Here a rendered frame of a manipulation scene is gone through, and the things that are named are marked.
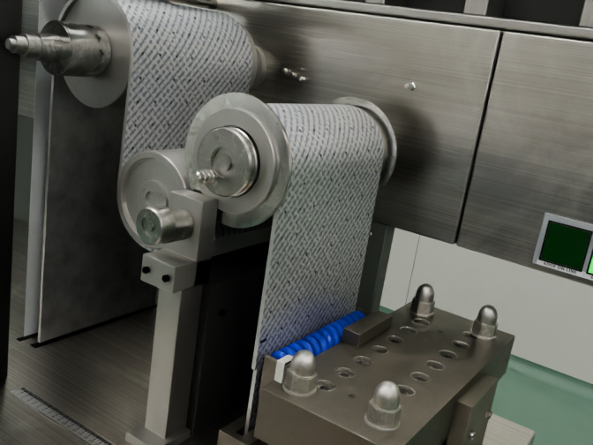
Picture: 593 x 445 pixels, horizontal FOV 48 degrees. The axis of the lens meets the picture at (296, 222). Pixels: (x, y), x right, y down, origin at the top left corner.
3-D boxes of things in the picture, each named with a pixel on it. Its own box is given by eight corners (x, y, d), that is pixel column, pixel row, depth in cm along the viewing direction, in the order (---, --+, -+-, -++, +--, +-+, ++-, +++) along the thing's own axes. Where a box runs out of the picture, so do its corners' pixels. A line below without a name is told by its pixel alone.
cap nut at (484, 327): (466, 333, 93) (473, 304, 92) (475, 327, 96) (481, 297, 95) (491, 343, 91) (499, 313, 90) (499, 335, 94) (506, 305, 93)
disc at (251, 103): (177, 208, 78) (191, 82, 75) (180, 208, 79) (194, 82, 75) (279, 244, 71) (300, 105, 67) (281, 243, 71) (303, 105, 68)
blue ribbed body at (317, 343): (260, 376, 77) (265, 349, 76) (350, 327, 95) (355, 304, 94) (285, 388, 75) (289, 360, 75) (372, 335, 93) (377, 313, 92)
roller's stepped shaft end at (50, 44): (-1, 56, 75) (0, 26, 75) (44, 59, 80) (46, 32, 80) (16, 60, 74) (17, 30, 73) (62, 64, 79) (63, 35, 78)
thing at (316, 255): (251, 368, 76) (273, 214, 71) (350, 316, 96) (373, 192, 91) (254, 370, 76) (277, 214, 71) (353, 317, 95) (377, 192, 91)
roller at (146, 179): (113, 233, 85) (120, 141, 82) (236, 209, 106) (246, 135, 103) (181, 261, 79) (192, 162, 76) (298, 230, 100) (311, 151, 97)
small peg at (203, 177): (202, 177, 69) (195, 187, 70) (219, 176, 72) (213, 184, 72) (194, 169, 70) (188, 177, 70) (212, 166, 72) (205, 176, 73)
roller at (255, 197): (186, 199, 77) (197, 99, 74) (307, 180, 98) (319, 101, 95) (266, 226, 71) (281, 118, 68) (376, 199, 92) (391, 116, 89)
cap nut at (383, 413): (357, 420, 67) (365, 380, 66) (374, 407, 70) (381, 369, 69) (390, 436, 65) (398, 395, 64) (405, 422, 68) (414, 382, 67)
